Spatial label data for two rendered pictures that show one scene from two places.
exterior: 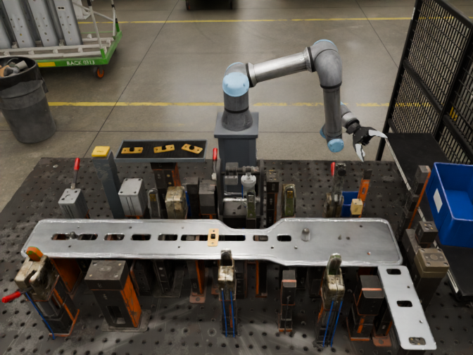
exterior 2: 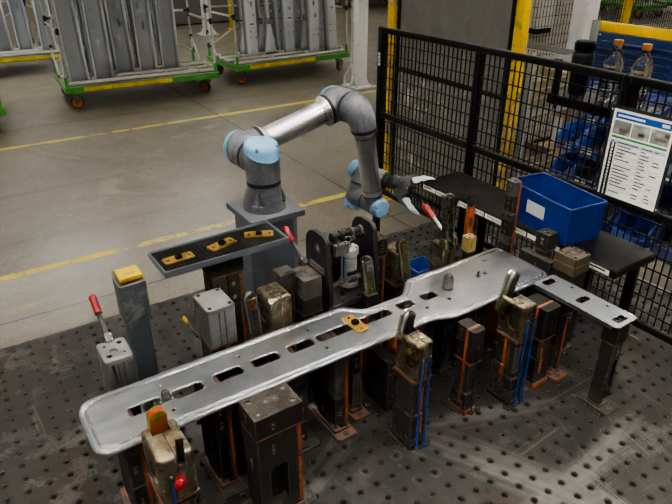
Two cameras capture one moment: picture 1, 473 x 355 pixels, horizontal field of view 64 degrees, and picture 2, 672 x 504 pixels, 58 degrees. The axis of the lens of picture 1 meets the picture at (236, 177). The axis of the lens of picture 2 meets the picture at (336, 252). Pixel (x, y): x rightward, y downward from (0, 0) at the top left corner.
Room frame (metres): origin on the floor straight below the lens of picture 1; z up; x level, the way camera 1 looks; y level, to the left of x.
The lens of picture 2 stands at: (-0.11, 0.97, 1.95)
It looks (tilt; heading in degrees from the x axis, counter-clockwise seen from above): 28 degrees down; 323
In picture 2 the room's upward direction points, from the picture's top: straight up
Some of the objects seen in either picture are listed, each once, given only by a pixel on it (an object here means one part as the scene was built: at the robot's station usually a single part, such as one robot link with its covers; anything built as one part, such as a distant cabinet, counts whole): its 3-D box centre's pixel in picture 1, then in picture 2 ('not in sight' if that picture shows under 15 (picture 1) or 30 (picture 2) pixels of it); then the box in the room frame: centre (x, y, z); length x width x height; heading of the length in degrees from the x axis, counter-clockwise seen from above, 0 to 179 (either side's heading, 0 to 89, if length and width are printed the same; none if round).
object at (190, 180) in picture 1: (197, 214); (286, 327); (1.17, 0.18, 0.90); 0.05 x 0.05 x 0.40; 86
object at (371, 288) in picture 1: (363, 308); (534, 340); (0.73, -0.43, 0.84); 0.11 x 0.10 x 0.28; 176
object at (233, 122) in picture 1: (236, 113); (264, 192); (1.58, -0.01, 1.15); 0.15 x 0.15 x 0.10
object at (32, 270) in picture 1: (50, 298); (178, 502); (0.80, 0.69, 0.88); 0.15 x 0.11 x 0.36; 176
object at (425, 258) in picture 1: (419, 289); (563, 301); (0.77, -0.63, 0.88); 0.08 x 0.08 x 0.36; 86
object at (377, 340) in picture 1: (388, 311); (555, 332); (0.71, -0.51, 0.84); 0.11 x 0.06 x 0.29; 176
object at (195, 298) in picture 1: (196, 263); (331, 380); (0.95, 0.18, 0.84); 0.17 x 0.06 x 0.29; 176
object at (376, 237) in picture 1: (207, 239); (350, 329); (0.94, 0.12, 1.00); 1.38 x 0.22 x 0.02; 86
